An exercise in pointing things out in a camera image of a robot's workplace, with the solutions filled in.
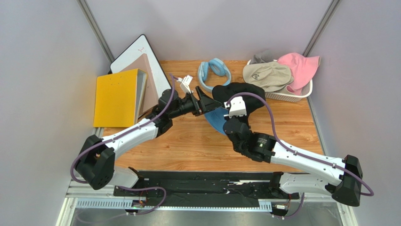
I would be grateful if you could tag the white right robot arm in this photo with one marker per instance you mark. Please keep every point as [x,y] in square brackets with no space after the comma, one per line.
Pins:
[338,177]

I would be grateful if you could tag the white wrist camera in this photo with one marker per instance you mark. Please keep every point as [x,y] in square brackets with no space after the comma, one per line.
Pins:
[236,107]
[185,83]

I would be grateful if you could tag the white perforated plastic basket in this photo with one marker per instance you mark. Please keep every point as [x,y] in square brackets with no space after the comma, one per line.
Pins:
[306,91]

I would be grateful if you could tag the light blue headphones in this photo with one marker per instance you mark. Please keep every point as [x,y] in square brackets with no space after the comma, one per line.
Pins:
[218,67]

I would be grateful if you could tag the pink bucket hat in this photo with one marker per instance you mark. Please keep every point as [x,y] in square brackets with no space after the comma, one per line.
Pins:
[302,68]

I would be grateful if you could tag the white board black frame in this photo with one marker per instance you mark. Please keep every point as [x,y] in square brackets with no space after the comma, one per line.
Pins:
[142,46]

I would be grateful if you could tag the yellow binder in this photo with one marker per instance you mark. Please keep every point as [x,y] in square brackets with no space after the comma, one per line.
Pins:
[119,98]

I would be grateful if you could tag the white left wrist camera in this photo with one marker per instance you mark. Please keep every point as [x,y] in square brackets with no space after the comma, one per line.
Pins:
[185,83]

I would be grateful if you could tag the blue bucket hat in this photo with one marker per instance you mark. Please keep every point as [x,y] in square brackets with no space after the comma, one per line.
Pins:
[216,119]

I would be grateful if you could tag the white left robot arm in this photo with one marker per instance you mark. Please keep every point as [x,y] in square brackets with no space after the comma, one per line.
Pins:
[96,161]

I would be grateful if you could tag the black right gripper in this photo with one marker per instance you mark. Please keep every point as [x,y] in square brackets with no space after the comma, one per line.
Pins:
[230,125]

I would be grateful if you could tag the grey hat in basket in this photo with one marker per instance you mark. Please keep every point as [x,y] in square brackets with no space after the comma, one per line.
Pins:
[264,56]

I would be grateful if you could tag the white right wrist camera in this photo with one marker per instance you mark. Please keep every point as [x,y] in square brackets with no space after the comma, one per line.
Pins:
[236,107]

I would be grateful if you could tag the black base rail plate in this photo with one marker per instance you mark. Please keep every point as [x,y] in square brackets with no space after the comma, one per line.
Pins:
[206,189]

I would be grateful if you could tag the pink brown folder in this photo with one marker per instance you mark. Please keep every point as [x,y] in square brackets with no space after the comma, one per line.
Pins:
[150,96]

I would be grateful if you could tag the beige bucket hat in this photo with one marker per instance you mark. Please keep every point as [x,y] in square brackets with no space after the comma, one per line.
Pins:
[270,76]

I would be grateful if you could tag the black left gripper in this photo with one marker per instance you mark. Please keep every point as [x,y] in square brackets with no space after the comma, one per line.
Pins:
[204,103]

